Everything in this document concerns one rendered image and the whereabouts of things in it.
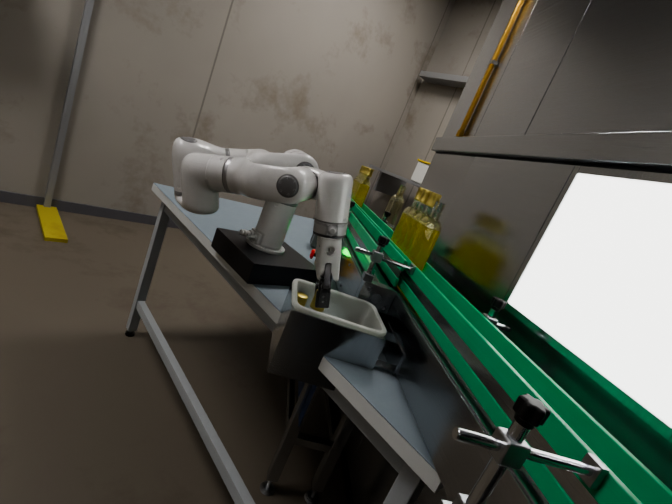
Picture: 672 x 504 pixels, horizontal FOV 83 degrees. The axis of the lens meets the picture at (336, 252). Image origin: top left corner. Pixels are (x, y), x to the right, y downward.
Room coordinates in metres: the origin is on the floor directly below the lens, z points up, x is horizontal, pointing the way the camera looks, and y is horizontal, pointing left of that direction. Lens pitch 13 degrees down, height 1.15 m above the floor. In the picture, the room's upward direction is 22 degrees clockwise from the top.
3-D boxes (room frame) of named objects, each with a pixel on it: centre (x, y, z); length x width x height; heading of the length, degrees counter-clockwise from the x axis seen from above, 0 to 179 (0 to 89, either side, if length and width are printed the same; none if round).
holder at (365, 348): (0.84, -0.08, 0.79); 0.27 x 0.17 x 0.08; 101
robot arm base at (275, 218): (1.13, 0.22, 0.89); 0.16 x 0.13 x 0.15; 134
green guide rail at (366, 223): (1.87, -0.01, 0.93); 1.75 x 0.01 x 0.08; 11
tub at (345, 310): (0.83, -0.05, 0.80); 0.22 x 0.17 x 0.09; 101
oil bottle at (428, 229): (1.11, -0.23, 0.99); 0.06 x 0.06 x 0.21; 11
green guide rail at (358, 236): (1.85, 0.06, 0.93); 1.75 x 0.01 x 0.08; 11
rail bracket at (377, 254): (0.96, -0.13, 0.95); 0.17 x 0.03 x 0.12; 101
